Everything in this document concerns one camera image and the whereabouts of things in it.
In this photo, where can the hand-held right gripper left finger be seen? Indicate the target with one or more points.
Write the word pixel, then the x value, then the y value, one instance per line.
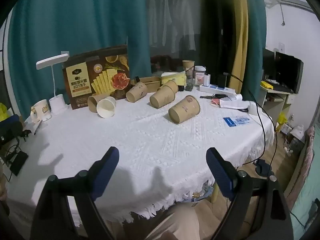
pixel 105 171

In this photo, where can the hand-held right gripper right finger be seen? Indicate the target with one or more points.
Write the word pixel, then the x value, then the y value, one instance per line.
pixel 220 176

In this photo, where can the white textured tablecloth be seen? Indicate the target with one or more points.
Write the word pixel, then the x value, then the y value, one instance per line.
pixel 140 142

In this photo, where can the blue and white card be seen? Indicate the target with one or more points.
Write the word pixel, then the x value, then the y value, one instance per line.
pixel 235 121

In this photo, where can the white paper cup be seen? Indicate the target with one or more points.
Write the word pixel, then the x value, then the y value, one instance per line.
pixel 106 108

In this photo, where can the person's leg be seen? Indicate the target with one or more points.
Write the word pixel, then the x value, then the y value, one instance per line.
pixel 175 222

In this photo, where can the brown paper cup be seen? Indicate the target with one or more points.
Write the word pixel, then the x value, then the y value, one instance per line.
pixel 162 97
pixel 173 85
pixel 93 103
pixel 185 109
pixel 136 92
pixel 188 65

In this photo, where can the small red packet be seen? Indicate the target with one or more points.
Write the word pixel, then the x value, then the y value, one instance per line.
pixel 215 102

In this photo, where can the white paper sheets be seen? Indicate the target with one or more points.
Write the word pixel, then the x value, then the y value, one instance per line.
pixel 235 103

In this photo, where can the dark pen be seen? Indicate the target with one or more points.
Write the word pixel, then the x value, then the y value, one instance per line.
pixel 37 127

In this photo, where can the yellow plastic bag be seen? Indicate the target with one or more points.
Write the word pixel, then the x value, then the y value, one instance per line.
pixel 3 111
pixel 282 120

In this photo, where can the black power bank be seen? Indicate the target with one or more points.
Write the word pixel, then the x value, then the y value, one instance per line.
pixel 18 162

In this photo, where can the white power strip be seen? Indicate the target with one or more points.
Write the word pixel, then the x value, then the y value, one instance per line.
pixel 215 88

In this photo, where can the white cartoon mug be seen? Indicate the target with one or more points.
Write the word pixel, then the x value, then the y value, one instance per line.
pixel 42 110

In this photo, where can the brown cracker box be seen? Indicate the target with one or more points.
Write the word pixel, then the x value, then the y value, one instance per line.
pixel 82 85

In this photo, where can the black power adapter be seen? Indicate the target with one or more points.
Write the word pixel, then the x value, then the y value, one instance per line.
pixel 221 81

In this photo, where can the white computer desk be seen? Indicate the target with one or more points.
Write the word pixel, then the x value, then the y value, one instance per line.
pixel 275 95

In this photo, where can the brown paper food container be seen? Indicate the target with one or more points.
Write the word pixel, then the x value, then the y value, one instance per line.
pixel 153 81

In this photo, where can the clear jar with white lid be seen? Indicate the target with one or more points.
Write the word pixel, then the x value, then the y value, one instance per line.
pixel 200 76

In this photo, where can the yellow packet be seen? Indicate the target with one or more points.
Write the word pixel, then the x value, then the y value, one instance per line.
pixel 267 84

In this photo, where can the black bag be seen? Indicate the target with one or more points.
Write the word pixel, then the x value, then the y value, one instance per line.
pixel 8 128

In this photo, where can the yellow tissue pack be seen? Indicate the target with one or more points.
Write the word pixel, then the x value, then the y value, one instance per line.
pixel 175 77

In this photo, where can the white desk lamp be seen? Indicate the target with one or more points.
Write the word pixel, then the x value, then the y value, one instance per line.
pixel 53 60

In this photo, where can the black monitor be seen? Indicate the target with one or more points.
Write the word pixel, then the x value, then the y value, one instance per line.
pixel 288 72

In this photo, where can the yellow curtain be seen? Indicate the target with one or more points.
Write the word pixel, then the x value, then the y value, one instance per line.
pixel 240 30

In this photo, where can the teal curtain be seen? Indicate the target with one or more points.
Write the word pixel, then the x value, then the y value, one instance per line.
pixel 255 30
pixel 75 17

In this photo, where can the hanging white shirt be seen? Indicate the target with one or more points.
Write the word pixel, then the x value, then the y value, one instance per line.
pixel 160 15
pixel 185 20

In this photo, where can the white wall socket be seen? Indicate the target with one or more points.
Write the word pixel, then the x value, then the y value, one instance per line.
pixel 281 47

